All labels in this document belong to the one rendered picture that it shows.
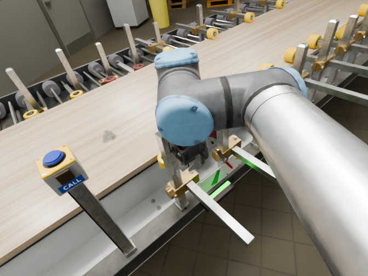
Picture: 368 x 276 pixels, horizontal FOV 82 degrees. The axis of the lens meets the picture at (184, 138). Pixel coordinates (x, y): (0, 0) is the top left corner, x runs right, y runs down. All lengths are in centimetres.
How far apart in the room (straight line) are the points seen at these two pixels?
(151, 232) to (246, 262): 82
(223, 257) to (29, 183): 118
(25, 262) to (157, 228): 49
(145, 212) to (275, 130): 88
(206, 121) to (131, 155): 62
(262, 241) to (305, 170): 145
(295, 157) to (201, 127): 16
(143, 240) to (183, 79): 70
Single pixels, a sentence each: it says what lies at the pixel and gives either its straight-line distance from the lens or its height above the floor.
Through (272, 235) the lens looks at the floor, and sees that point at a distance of 168.
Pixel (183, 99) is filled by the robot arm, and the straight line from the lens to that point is 31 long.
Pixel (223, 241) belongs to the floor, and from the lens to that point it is 162.
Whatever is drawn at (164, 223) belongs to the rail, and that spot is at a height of 70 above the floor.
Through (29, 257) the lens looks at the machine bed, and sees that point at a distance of 105.
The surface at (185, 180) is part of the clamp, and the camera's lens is 81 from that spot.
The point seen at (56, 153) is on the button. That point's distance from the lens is 52.
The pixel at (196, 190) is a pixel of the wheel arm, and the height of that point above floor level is 86.
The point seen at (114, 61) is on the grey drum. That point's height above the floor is 82.
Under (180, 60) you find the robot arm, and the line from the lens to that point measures 41.
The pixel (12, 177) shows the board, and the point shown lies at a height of 90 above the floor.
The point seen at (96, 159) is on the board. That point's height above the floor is 90.
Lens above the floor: 152
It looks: 43 degrees down
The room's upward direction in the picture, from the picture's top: 11 degrees counter-clockwise
